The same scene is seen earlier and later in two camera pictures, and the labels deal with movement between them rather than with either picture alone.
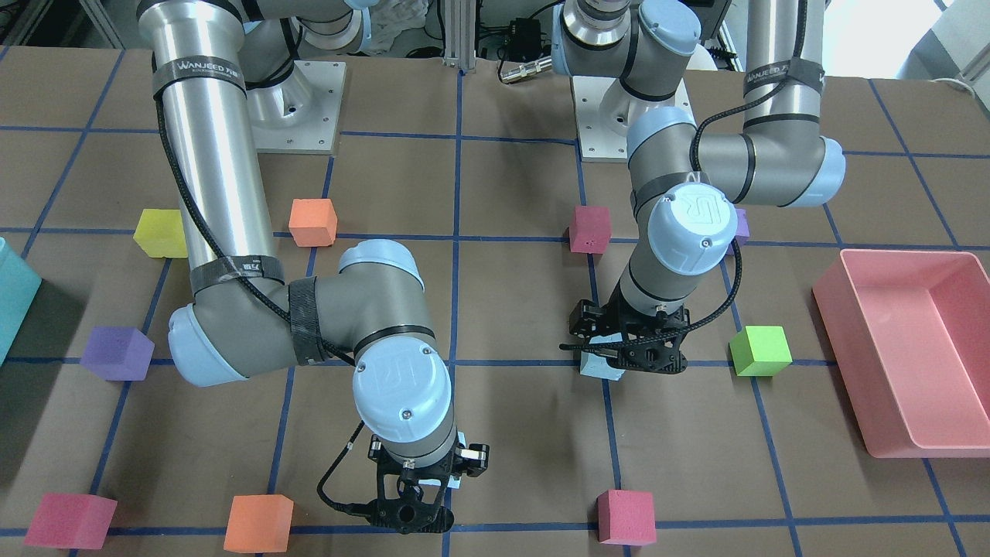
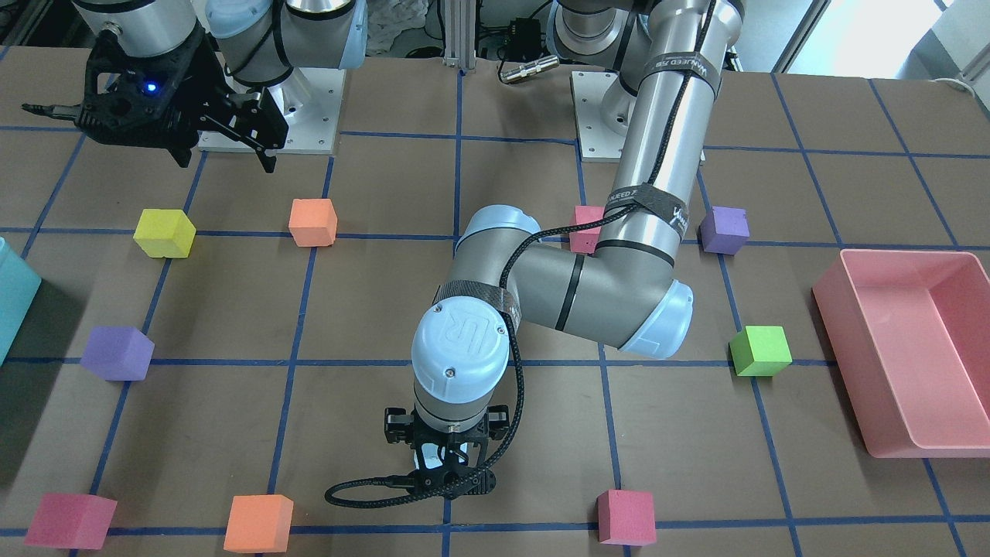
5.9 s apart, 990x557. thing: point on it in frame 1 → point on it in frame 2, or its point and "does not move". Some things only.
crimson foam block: [626, 517] does not move
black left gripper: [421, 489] → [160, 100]
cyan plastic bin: [18, 285] does not move
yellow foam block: [160, 234] does not move
